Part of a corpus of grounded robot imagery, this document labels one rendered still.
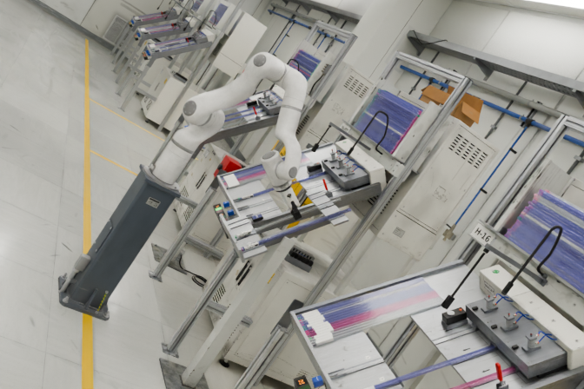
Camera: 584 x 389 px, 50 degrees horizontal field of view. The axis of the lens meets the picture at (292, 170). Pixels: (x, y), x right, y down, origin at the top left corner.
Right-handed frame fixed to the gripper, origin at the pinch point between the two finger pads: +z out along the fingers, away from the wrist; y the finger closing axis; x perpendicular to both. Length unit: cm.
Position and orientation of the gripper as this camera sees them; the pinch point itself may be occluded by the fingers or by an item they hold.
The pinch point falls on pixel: (295, 214)
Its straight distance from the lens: 277.9
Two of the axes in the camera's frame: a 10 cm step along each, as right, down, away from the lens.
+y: -3.3, -3.6, 8.7
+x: -8.7, 4.7, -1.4
